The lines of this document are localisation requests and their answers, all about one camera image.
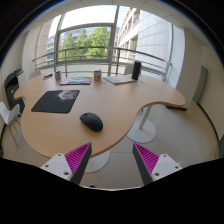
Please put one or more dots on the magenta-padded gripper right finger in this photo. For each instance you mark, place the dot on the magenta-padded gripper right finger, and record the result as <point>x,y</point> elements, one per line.
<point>163,166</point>

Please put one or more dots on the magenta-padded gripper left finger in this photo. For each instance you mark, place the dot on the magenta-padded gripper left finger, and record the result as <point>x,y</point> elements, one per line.
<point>60,165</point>

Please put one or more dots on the black computer mouse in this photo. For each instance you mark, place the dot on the black computer mouse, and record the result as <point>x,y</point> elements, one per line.
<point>91,121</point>

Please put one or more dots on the black printed mouse pad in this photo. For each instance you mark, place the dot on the black printed mouse pad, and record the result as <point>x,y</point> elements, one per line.
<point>53,101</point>

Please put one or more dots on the white chair with wooden legs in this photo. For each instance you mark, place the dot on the white chair with wooden legs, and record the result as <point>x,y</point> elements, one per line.
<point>8,115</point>

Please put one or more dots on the red and blue magazine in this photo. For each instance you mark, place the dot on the red and blue magazine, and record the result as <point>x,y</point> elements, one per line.
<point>76,81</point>

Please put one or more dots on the printed mug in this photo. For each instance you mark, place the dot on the printed mug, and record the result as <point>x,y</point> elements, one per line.
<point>97,75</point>
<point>58,76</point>

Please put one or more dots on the dark blue stapler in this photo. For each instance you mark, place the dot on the dark blue stapler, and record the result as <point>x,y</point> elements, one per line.
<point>48,76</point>

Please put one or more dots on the black and white printer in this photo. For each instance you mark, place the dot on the black and white printer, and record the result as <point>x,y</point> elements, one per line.
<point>12,87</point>

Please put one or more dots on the black cylindrical speaker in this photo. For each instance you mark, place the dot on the black cylindrical speaker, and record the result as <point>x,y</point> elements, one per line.
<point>136,70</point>

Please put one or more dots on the metal balcony railing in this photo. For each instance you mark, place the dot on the metal balcony railing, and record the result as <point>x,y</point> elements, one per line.
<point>100,48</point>

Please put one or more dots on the white round table pedestal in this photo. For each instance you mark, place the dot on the white round table pedestal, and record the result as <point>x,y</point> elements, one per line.
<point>98,161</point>
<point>141,133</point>

